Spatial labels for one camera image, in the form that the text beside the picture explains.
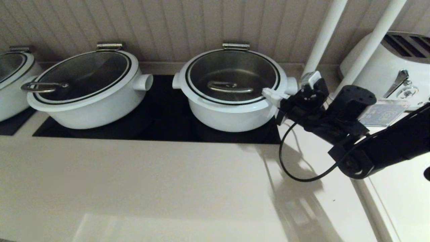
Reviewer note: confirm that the white round cooking pot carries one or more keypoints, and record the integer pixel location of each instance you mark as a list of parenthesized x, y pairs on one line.
[(94, 114), (228, 117), (13, 101)]

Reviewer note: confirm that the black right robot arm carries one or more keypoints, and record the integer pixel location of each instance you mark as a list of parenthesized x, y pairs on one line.
[(396, 144)]

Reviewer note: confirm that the white round pole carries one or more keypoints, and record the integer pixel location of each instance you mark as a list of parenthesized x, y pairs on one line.
[(327, 30), (376, 37)]

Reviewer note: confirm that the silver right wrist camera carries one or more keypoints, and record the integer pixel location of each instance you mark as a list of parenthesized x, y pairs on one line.
[(309, 79)]

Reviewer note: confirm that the white toaster with chrome lever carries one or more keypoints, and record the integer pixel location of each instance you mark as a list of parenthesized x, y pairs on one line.
[(379, 67)]

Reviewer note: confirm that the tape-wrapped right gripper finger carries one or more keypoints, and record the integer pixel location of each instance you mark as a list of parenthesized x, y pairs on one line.
[(273, 101), (273, 93)]

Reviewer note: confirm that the clear acrylic sign plate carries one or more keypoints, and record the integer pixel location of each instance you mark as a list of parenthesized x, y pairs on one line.
[(384, 112)]

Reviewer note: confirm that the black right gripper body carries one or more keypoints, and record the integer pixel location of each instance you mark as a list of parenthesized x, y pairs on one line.
[(322, 114)]

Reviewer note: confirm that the black glass cooktop panel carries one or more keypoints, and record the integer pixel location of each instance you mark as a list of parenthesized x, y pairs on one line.
[(161, 127)]

